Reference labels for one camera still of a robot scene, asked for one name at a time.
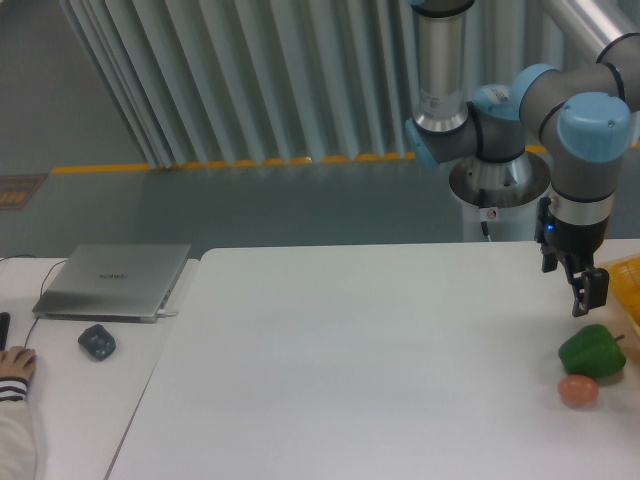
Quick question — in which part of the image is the black phone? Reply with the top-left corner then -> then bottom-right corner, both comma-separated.
0,312 -> 11,351

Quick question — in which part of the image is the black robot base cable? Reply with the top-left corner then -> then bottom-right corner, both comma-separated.
477,187 -> 494,243

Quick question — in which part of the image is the white sleeved forearm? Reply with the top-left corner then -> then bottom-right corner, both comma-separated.
1,377 -> 37,479

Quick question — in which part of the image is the brown egg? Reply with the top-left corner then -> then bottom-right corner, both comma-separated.
557,375 -> 599,407

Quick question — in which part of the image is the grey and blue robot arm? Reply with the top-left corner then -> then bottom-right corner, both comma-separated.
405,1 -> 639,316

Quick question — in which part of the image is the person's hand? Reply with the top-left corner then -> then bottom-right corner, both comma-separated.
0,346 -> 37,384

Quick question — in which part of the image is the grey laptop cable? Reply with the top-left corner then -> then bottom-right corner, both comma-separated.
0,253 -> 69,351

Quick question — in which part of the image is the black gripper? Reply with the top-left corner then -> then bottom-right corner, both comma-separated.
534,196 -> 609,317

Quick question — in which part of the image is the green bell pepper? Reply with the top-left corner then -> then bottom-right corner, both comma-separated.
558,324 -> 626,379

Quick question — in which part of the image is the yellow plastic basket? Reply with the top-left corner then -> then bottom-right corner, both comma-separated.
601,254 -> 640,336

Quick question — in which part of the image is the silver closed laptop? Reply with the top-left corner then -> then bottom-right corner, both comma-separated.
33,244 -> 190,323

